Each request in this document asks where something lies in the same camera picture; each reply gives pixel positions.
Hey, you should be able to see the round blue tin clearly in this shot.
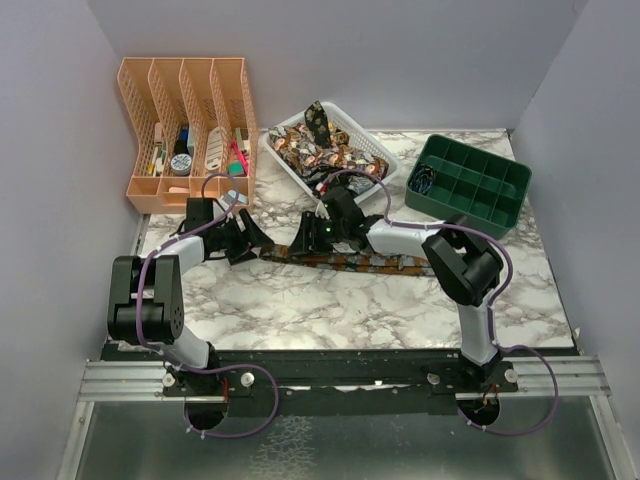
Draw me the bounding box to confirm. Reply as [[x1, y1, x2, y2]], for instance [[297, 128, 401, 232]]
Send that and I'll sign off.
[[169, 153, 193, 177]]

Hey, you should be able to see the orange floral tie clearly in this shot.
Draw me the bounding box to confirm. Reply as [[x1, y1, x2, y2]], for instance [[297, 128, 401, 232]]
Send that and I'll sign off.
[[258, 245, 435, 277]]

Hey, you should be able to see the teal eraser block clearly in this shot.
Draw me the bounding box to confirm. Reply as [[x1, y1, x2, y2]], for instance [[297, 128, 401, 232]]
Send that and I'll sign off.
[[228, 160, 246, 177]]

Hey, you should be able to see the purple cable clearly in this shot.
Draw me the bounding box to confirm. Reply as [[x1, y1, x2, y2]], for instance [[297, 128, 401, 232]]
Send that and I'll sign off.
[[134, 173, 280, 441], [319, 168, 560, 436]]

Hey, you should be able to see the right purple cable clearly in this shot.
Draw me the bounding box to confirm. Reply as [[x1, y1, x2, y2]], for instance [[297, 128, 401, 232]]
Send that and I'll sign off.
[[319, 168, 560, 436]]

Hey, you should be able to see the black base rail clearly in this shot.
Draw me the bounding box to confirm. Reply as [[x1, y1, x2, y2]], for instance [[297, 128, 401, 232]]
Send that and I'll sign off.
[[164, 342, 521, 419]]

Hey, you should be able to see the pink marker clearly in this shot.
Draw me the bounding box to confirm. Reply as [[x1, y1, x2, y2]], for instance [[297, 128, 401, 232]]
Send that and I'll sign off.
[[231, 140, 249, 175]]

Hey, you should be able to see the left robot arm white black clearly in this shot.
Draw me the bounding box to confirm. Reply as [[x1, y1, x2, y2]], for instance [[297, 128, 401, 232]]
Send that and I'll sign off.
[[107, 198, 274, 395]]

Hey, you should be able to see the green compartment tray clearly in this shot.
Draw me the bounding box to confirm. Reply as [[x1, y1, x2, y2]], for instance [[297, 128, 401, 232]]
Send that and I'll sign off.
[[405, 135, 532, 239]]

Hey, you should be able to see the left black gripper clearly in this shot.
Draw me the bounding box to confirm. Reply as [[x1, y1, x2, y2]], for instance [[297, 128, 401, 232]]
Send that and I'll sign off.
[[208, 208, 274, 263]]

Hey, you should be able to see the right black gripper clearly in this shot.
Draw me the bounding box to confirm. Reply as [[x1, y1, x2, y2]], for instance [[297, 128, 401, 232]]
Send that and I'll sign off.
[[287, 212, 347, 257]]

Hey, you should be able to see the peach plastic desk organizer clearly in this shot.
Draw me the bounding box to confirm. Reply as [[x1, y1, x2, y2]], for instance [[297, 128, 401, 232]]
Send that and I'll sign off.
[[117, 57, 258, 214]]

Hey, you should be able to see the pile of patterned ties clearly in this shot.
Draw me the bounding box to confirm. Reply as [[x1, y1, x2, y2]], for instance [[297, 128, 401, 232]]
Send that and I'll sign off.
[[266, 101, 392, 198]]

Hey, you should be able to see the rolled tie in tray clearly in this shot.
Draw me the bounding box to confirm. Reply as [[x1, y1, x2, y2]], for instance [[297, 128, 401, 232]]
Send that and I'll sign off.
[[408, 165, 437, 196]]

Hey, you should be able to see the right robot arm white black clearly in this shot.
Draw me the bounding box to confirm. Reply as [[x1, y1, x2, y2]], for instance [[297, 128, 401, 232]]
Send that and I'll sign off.
[[289, 187, 504, 391]]

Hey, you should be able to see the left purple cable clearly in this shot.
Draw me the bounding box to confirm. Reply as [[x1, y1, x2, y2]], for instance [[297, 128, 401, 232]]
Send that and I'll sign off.
[[134, 173, 280, 441]]

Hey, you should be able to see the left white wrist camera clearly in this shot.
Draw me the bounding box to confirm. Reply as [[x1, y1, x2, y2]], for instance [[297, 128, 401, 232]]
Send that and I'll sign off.
[[218, 190, 240, 209]]

